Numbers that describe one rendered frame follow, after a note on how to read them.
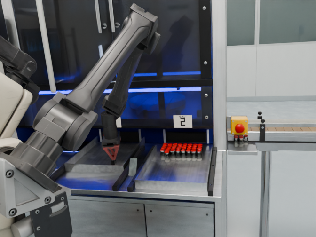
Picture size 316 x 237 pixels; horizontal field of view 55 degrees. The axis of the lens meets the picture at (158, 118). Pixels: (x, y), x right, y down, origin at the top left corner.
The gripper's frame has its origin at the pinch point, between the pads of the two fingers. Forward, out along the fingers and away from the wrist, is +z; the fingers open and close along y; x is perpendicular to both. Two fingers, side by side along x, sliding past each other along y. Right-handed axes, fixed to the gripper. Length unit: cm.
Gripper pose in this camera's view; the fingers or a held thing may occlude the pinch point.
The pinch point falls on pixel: (114, 155)
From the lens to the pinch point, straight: 132.1
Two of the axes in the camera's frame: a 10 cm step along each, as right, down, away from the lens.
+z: 0.8, 9.2, 3.8
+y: -0.3, -3.8, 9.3
